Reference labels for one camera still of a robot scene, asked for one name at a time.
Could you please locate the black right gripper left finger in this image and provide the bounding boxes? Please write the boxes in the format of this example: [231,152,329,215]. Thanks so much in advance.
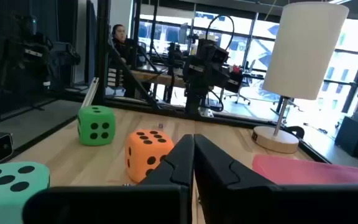
[22,134,195,224]

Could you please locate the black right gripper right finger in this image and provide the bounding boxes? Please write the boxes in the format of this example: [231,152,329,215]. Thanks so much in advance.
[193,134,358,224]

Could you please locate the orange foam die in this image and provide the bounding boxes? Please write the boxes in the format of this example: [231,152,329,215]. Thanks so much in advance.
[124,129,175,184]

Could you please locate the green foam die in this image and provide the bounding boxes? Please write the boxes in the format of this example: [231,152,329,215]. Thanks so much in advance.
[77,105,116,147]

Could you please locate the office chair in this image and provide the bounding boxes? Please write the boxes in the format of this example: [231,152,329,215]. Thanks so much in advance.
[224,60,256,106]

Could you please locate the wooden desk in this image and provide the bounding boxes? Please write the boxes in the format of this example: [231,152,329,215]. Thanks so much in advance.
[129,63,198,90]

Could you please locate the pink plastic bin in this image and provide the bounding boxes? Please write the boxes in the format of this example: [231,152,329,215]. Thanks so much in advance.
[252,154,358,185]

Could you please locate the person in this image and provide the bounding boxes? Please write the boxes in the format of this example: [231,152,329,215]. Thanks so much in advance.
[110,24,136,63]

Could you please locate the white shade table lamp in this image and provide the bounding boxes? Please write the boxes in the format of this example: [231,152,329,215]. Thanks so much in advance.
[251,1,350,154]

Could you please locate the silver aluminium bar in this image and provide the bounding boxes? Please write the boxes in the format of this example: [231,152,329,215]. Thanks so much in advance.
[80,77,100,109]

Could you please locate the black computer case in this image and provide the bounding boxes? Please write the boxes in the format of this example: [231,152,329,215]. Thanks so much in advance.
[334,112,358,159]

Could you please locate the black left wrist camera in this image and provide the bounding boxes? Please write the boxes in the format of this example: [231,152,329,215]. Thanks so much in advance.
[196,39,230,65]

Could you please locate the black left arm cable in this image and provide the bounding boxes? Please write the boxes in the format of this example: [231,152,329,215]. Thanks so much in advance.
[205,14,236,52]

